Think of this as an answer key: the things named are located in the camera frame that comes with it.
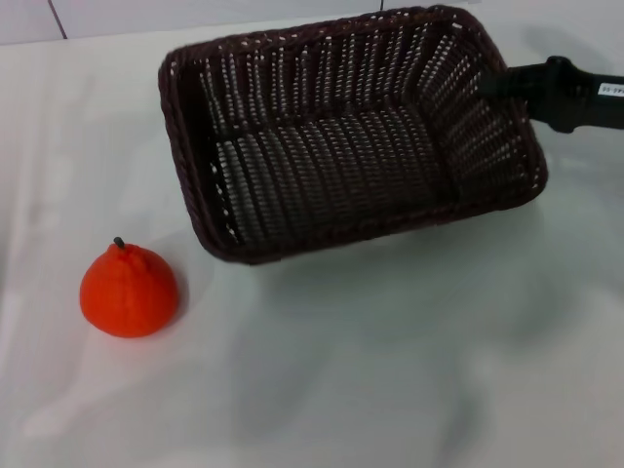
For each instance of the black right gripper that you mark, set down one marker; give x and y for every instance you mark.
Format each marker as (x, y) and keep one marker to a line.
(570, 100)

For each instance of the black woven wicker basket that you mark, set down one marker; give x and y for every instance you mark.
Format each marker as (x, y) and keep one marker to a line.
(341, 166)

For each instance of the orange toy tangerine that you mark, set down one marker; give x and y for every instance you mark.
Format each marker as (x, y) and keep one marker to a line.
(128, 295)

